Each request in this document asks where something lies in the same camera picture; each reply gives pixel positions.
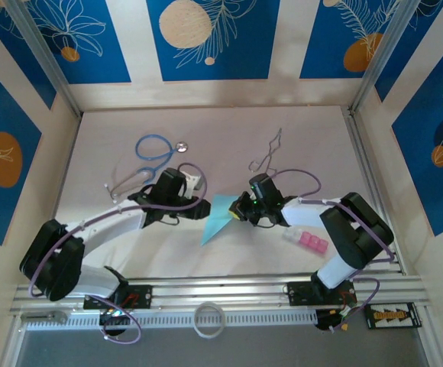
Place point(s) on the light blue paper sheet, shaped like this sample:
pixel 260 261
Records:
pixel 217 218

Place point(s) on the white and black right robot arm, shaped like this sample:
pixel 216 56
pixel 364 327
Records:
pixel 305 210

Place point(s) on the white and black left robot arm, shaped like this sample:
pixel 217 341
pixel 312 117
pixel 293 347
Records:
pixel 110 227

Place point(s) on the blue stethoscope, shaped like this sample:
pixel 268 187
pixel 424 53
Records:
pixel 182 146

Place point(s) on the pink and clear pill box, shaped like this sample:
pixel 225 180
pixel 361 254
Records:
pixel 309 241

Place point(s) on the black orange terminal block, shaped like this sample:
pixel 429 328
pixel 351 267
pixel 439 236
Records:
pixel 393 315

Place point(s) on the aluminium front rail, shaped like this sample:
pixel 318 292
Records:
pixel 225 294

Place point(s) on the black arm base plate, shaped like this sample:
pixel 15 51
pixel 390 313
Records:
pixel 143 296
pixel 298 294

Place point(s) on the aluminium side rail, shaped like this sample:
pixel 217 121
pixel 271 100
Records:
pixel 363 153

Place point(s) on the aluminium corner post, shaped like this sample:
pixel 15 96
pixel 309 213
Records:
pixel 44 53
pixel 379 53

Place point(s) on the small metal bracket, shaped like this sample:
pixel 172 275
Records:
pixel 42 316

